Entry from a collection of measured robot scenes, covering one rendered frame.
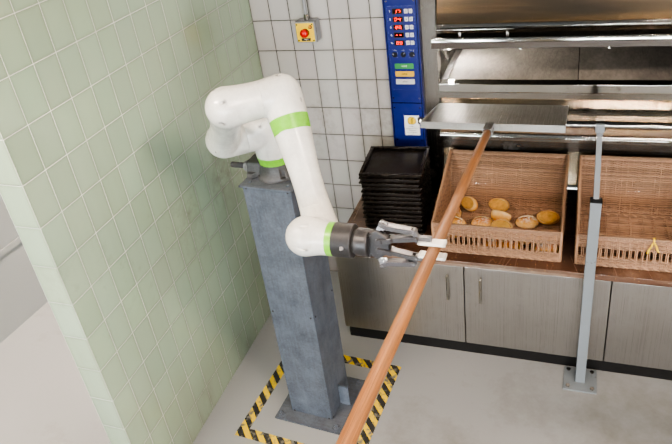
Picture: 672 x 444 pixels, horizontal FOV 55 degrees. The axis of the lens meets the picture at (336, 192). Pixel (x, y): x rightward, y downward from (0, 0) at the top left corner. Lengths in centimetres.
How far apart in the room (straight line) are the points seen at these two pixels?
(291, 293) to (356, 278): 58
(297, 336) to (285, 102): 119
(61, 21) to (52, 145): 38
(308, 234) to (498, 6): 159
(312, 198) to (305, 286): 76
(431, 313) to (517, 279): 46
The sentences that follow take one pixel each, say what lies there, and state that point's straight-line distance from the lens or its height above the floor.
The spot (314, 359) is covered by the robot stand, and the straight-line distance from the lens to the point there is 282.
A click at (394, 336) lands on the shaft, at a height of 142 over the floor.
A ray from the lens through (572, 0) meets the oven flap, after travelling 295.
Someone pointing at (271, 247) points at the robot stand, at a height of 93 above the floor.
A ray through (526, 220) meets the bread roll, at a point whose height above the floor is 64.
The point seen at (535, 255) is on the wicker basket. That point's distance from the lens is 291.
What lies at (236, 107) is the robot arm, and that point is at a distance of 188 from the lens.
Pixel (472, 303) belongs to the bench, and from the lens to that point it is 305.
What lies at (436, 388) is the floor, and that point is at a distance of 316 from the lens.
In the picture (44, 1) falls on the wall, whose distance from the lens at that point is 220.
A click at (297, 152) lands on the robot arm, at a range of 187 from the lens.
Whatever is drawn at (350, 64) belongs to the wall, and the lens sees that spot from 319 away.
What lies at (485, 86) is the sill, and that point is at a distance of 309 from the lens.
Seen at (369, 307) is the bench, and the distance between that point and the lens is 322.
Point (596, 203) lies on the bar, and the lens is 263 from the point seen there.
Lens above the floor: 233
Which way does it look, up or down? 30 degrees down
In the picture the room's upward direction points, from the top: 8 degrees counter-clockwise
